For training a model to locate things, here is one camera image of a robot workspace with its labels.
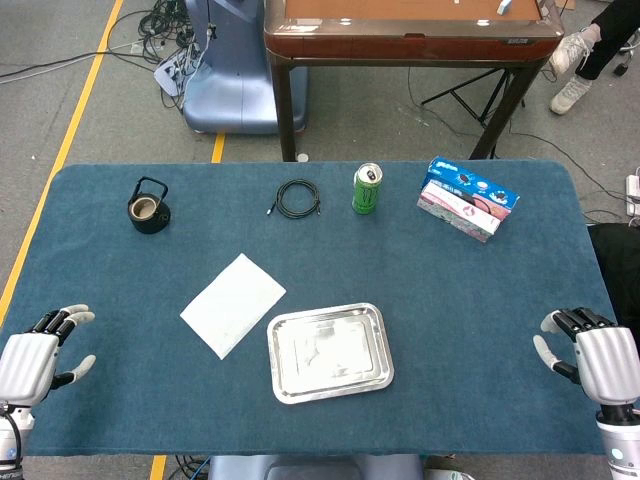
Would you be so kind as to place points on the person's black trouser leg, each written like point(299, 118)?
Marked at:
point(607, 35)

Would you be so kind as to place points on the silver metal tray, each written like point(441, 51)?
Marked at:
point(330, 352)

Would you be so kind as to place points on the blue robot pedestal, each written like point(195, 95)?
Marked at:
point(230, 85)

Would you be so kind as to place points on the white power strip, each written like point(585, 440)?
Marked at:
point(634, 195)

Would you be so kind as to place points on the blue cookie box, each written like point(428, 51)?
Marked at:
point(475, 182)

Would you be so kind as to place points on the brown mahjong table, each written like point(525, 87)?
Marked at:
point(410, 47)

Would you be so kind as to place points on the green energy drink can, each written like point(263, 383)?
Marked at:
point(366, 197)

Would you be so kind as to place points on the blue felt table cloth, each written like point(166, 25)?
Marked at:
point(450, 325)

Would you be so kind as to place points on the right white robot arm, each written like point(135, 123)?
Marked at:
point(620, 445)

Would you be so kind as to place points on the white paper sheet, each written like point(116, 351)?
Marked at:
point(232, 305)

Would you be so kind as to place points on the white blue mahjong tile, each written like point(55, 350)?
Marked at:
point(504, 6)

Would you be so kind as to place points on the white sneaker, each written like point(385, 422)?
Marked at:
point(570, 47)
point(570, 95)

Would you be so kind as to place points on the pink floral box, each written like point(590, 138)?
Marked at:
point(460, 212)

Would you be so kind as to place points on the grey blue robot torso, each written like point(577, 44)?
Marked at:
point(315, 467)

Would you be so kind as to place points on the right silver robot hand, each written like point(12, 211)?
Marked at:
point(610, 360)

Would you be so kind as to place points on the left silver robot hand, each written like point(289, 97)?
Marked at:
point(25, 360)

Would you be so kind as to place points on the black folding tripod stand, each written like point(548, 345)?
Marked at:
point(470, 102)

